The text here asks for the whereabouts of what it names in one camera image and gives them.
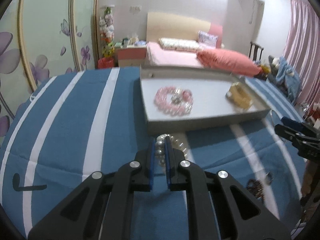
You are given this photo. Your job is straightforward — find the dark red bead bracelet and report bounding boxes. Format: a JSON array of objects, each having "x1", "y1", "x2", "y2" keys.
[{"x1": 246, "y1": 172, "x2": 275, "y2": 198}]

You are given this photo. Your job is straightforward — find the white pearl bracelet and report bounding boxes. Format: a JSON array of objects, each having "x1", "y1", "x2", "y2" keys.
[{"x1": 154, "y1": 133, "x2": 189, "y2": 174}]

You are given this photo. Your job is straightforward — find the blue plush blanket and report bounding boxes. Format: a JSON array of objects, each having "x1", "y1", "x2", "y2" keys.
[{"x1": 276, "y1": 56, "x2": 302, "y2": 105}]

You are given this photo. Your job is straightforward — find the gold wristwatch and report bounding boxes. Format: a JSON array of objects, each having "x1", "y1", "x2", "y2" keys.
[{"x1": 226, "y1": 82, "x2": 253, "y2": 110}]

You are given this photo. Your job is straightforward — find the pink curtain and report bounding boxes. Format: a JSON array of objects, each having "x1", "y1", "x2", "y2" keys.
[{"x1": 284, "y1": 0, "x2": 319, "y2": 106}]

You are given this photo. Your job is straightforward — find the dark wooden chair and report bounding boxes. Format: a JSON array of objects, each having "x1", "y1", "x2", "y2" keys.
[{"x1": 248, "y1": 41, "x2": 264, "y2": 61}]

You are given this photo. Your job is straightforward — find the blue white striped cloth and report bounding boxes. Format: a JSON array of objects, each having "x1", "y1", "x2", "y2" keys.
[{"x1": 1, "y1": 67, "x2": 305, "y2": 236}]

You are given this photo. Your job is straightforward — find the folded salmon duvet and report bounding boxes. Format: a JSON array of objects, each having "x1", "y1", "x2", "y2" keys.
[{"x1": 196, "y1": 48, "x2": 263, "y2": 77}]

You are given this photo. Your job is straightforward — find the purple patterned pillow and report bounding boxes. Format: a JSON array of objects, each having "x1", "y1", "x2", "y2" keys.
[{"x1": 197, "y1": 31, "x2": 219, "y2": 48}]

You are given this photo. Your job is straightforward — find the grey cardboard tray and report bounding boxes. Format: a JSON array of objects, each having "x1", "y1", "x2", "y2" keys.
[{"x1": 139, "y1": 65, "x2": 271, "y2": 135}]

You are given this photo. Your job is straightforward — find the white floral pillow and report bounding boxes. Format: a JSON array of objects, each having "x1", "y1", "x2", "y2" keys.
[{"x1": 158, "y1": 37, "x2": 202, "y2": 53}]

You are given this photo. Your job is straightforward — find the pink bed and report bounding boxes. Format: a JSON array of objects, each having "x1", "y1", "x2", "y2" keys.
[{"x1": 144, "y1": 42, "x2": 204, "y2": 68}]

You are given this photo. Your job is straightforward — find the red waste bin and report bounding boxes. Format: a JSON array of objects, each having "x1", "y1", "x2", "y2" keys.
[{"x1": 97, "y1": 57, "x2": 114, "y2": 69}]

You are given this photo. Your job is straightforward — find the pink beige nightstand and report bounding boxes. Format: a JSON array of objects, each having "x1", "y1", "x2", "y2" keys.
[{"x1": 116, "y1": 46, "x2": 146, "y2": 67}]

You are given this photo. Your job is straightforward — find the beige pink headboard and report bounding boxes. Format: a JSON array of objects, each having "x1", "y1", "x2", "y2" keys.
[{"x1": 146, "y1": 12, "x2": 223, "y2": 48}]

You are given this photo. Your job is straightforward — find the floral sliding wardrobe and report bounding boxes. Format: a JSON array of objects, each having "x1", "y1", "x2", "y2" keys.
[{"x1": 1, "y1": 0, "x2": 97, "y2": 137}]

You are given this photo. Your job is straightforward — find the stack of plush toys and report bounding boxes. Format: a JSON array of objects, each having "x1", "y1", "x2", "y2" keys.
[{"x1": 99, "y1": 5, "x2": 114, "y2": 58}]

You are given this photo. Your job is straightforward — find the pink bead bracelet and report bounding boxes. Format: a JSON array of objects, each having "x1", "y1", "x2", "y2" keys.
[{"x1": 153, "y1": 86, "x2": 195, "y2": 118}]

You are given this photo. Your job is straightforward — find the wall power socket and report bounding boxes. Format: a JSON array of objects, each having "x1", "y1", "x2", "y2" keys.
[{"x1": 130, "y1": 6, "x2": 142, "y2": 12}]

